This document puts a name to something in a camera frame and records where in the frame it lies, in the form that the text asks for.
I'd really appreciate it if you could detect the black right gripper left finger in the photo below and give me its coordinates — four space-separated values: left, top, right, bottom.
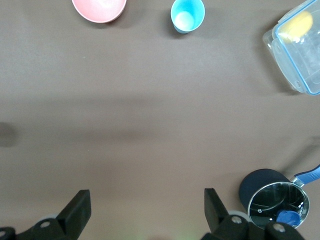
14 189 92 240

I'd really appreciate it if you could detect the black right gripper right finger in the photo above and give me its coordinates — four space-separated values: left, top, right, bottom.
200 187 251 240

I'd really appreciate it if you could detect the glass lid with blue knob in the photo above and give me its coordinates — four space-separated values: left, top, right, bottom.
247 181 310 230

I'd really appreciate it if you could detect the clear plastic food container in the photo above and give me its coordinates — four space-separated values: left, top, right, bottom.
262 0 320 96

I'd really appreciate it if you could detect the empty blue cup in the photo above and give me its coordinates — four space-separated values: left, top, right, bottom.
170 0 206 34

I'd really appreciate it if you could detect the pink bowl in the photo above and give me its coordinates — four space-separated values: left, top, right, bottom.
71 0 128 24

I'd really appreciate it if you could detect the yellow round food piece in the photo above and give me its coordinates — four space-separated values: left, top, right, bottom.
278 10 314 44

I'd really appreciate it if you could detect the dark saucepan with blue handle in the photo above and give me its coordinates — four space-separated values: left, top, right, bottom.
238 164 320 230

